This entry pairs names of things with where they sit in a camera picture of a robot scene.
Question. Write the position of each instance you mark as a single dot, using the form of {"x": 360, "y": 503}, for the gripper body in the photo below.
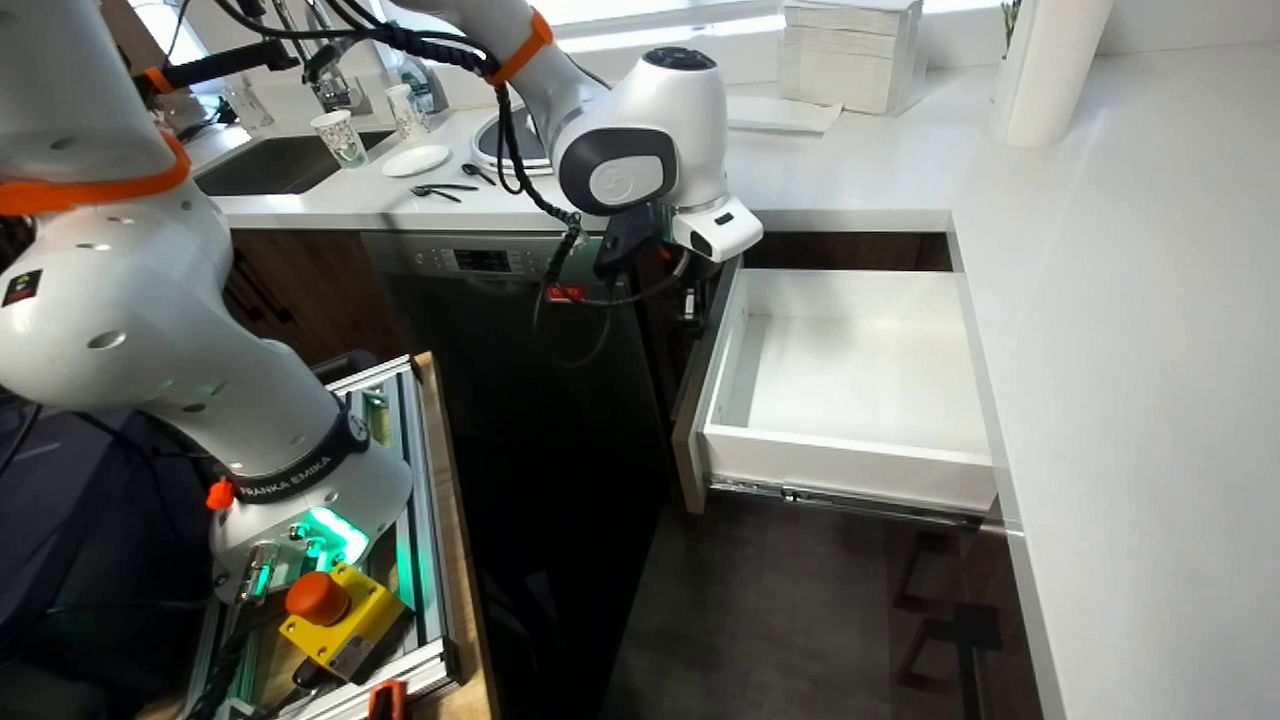
{"x": 625, "y": 238}

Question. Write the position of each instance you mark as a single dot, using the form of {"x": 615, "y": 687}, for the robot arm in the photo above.
{"x": 120, "y": 300}

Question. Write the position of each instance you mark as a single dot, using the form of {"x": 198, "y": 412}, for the white drawer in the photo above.
{"x": 850, "y": 380}

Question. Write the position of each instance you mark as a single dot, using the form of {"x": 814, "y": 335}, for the black spoon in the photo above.
{"x": 478, "y": 174}

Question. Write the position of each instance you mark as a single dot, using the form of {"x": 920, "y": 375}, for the round white plate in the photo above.
{"x": 485, "y": 150}

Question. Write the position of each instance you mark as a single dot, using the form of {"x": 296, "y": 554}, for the black tongs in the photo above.
{"x": 440, "y": 189}

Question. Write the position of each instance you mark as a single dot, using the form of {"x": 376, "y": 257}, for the white paper napkin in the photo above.
{"x": 785, "y": 115}

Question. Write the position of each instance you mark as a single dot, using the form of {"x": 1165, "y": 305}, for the small white plate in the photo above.
{"x": 417, "y": 161}

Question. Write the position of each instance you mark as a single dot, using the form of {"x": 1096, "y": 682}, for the black dishwasher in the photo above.
{"x": 540, "y": 480}

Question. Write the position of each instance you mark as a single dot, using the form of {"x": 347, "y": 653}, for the stack of white paper napkins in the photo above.
{"x": 850, "y": 55}

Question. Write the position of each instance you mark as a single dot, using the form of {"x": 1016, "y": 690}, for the brown cabinet door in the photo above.
{"x": 310, "y": 295}

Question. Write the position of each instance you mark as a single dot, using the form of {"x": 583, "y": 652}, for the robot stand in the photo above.
{"x": 432, "y": 500}

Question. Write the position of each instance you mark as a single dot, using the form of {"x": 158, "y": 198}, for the tap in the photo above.
{"x": 333, "y": 85}

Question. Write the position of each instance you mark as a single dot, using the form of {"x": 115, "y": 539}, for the sink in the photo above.
{"x": 270, "y": 165}

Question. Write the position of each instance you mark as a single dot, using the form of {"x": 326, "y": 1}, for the clear drinking glass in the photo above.
{"x": 250, "y": 105}

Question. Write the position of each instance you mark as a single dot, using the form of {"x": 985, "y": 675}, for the white paper towel roll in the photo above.
{"x": 1050, "y": 70}

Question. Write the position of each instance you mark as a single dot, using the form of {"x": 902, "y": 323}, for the yellow emergency stop button box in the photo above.
{"x": 350, "y": 620}

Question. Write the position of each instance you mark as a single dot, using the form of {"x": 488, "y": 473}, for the orange clamp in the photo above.
{"x": 388, "y": 702}

